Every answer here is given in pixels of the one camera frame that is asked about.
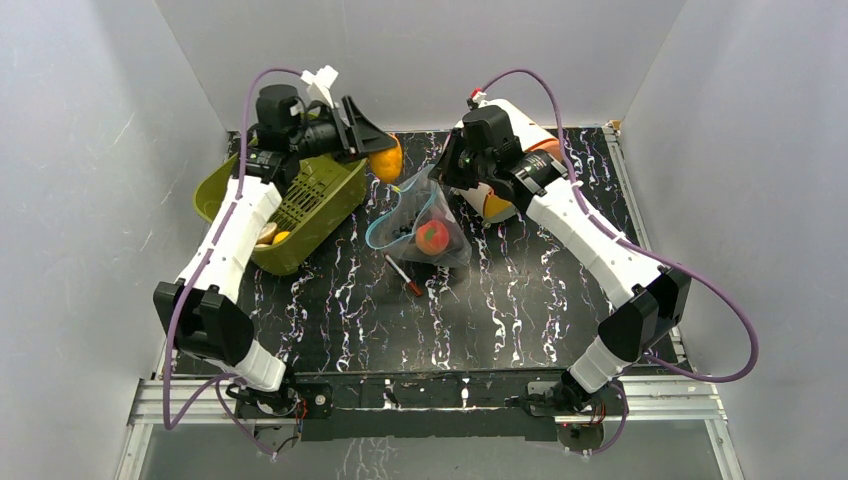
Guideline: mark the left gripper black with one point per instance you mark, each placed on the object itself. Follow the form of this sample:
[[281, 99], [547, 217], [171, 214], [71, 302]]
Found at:
[[367, 137]]

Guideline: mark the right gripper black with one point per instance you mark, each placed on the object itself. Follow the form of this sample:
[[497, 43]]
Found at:
[[454, 168]]

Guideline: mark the small orange toy fruit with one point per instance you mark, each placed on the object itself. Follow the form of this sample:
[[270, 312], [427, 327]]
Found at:
[[387, 165]]

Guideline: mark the olive green plastic basket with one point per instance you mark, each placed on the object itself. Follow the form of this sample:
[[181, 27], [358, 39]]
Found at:
[[320, 197]]

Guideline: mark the clear zip top bag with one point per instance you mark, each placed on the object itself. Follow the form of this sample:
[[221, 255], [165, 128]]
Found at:
[[419, 200]]

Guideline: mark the yellow toy lemon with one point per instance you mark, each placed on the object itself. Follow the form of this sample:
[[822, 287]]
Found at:
[[280, 237]]

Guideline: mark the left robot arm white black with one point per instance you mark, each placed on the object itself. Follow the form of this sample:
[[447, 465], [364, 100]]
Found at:
[[198, 310]]

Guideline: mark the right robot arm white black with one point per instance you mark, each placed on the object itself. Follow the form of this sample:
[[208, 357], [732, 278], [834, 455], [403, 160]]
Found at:
[[647, 297]]

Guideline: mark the white round toy food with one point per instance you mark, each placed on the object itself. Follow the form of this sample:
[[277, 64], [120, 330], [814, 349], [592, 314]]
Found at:
[[267, 234]]

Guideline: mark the red white marker pen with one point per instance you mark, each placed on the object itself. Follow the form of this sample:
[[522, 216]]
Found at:
[[405, 277]]

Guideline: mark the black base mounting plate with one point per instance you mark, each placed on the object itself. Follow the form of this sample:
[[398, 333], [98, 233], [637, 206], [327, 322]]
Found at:
[[450, 404]]

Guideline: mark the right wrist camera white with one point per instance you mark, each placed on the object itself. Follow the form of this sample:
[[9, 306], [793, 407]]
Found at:
[[478, 99]]

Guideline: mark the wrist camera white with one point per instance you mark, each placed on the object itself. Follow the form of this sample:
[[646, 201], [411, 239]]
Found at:
[[478, 99], [321, 83]]

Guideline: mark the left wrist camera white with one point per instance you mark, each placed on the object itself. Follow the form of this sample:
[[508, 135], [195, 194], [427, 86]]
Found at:
[[321, 83]]

